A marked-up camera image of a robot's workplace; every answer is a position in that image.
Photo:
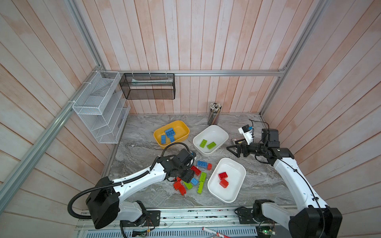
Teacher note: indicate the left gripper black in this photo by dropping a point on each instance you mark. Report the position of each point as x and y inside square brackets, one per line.
[188, 176]

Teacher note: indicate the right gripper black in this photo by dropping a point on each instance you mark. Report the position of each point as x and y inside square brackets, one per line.
[243, 147]

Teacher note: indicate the red lego brick bottom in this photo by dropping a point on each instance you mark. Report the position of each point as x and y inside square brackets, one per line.
[178, 186]

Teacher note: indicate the red lego brick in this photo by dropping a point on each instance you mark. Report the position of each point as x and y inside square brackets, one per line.
[196, 170]
[224, 183]
[178, 186]
[222, 175]

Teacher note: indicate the green lego brick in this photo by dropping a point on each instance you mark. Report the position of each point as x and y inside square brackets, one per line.
[200, 187]
[203, 177]
[203, 143]
[189, 186]
[211, 145]

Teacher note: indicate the red lego brick top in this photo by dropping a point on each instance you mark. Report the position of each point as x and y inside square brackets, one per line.
[222, 175]

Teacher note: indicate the blue lego brick pair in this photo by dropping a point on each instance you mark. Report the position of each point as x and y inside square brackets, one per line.
[170, 134]

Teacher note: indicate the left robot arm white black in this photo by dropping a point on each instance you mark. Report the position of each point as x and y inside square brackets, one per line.
[106, 202]

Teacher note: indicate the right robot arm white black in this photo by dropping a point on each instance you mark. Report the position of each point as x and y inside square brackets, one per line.
[313, 218]

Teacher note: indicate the white plastic bin near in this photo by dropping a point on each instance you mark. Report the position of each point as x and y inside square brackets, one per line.
[236, 175]

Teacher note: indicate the white plastic bin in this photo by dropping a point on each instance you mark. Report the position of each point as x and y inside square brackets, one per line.
[236, 175]
[213, 133]

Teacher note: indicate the white plastic bin far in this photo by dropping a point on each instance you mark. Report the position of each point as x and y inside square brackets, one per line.
[213, 133]

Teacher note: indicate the green lego brick bottom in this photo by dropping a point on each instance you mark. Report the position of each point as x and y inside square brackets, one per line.
[200, 187]

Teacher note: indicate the small red lego right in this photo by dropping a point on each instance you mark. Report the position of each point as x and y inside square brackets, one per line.
[209, 166]

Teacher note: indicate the yellow plastic bin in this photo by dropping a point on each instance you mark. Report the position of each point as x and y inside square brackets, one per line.
[180, 128]

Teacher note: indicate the red white marker pen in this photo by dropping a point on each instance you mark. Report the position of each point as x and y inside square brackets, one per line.
[214, 233]

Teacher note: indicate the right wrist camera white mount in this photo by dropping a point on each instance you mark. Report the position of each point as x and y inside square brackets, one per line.
[247, 131]

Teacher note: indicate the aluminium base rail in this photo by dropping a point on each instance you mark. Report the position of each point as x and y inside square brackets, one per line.
[188, 222]

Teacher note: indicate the black mesh wall basket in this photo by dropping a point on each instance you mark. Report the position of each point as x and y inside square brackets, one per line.
[148, 86]

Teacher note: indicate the white wire mesh shelf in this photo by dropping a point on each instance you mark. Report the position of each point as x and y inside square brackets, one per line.
[102, 109]

